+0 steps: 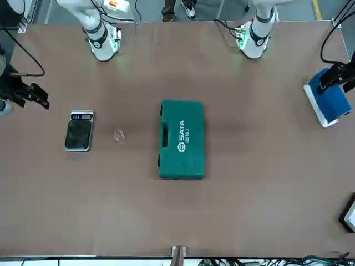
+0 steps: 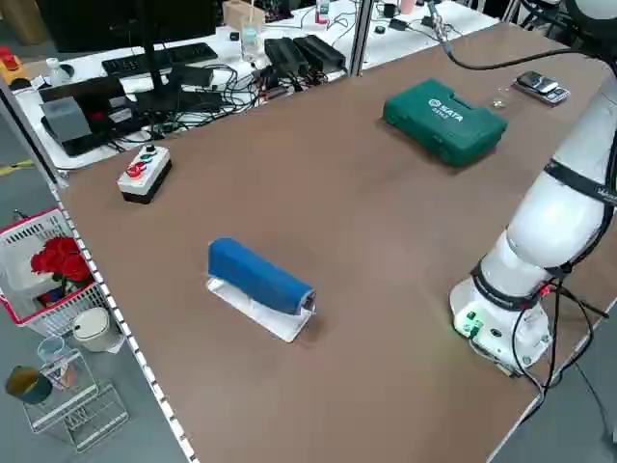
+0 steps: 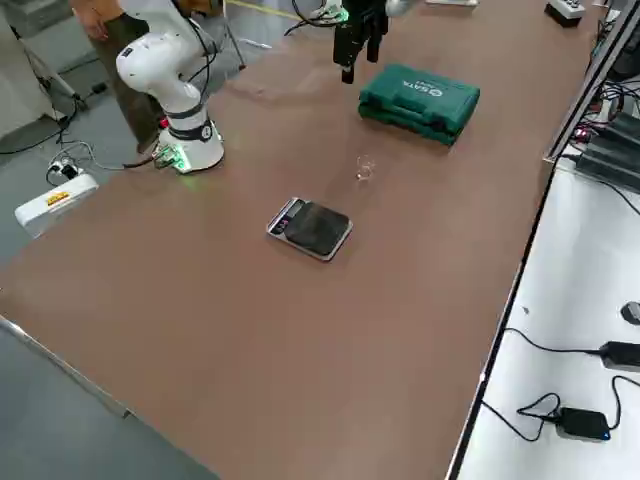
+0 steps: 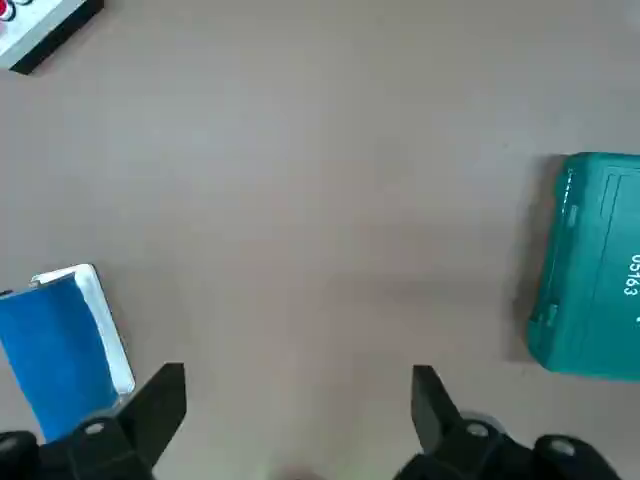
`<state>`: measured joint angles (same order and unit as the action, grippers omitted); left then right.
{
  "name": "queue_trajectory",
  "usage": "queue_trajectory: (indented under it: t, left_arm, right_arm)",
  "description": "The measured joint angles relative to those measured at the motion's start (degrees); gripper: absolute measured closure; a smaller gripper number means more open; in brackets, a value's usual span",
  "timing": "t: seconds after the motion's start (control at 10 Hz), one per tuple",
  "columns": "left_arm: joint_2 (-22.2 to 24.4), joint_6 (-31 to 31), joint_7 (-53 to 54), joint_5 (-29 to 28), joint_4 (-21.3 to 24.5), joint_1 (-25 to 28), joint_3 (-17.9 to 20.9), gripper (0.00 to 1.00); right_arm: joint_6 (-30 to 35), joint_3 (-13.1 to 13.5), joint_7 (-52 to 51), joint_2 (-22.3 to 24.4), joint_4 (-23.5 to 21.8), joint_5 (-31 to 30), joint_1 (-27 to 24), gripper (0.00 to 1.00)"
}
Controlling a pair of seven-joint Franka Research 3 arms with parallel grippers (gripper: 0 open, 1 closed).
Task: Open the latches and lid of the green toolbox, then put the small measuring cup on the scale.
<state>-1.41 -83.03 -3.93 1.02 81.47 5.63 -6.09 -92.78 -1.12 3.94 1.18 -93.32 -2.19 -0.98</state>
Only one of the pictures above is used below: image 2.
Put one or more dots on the black silver digital scale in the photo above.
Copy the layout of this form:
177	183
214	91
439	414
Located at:
542	87

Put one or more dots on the pink cup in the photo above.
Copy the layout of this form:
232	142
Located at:
407	6

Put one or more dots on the green plastic toolbox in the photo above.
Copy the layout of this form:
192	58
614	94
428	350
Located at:
443	120

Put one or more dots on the black power brick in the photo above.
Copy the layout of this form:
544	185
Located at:
284	53
323	50

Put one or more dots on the black monitor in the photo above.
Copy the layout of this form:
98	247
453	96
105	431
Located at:
96	24

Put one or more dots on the aluminium frame post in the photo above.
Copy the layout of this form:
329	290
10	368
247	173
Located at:
29	130
360	38

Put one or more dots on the clear plastic tumbler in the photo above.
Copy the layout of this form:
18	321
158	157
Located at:
50	349

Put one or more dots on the black desktop device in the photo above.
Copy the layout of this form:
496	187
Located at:
96	91

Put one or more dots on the grey box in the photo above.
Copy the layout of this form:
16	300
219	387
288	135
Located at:
65	120

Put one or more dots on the yellow red toy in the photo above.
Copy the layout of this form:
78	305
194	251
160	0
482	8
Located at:
9	65

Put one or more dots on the small clear measuring cup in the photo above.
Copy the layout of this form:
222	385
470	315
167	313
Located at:
501	100

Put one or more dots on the green gold cup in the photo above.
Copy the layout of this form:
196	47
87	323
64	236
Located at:
34	391

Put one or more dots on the clear water bottle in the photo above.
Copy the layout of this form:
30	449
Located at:
251	41

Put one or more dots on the clear acrylic shelf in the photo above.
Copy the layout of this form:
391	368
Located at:
72	419

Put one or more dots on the white black button box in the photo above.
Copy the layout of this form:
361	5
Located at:
144	181

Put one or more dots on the black monitor stand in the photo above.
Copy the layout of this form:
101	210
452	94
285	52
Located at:
154	58

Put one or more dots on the black keyboard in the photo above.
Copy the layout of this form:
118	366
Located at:
125	65

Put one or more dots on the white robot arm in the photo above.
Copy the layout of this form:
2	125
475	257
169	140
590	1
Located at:
554	217

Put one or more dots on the small white bottle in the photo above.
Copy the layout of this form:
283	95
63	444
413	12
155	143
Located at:
55	72

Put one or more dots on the blue padded holder white base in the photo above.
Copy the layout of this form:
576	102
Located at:
255	275

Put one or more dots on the red artificial flowers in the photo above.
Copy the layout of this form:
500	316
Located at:
62	260

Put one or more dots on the red white plastic basket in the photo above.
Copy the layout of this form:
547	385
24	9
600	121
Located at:
48	226

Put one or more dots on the cardboard box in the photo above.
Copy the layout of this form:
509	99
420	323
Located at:
238	12

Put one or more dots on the white lidded bin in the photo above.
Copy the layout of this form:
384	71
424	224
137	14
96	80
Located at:
94	333

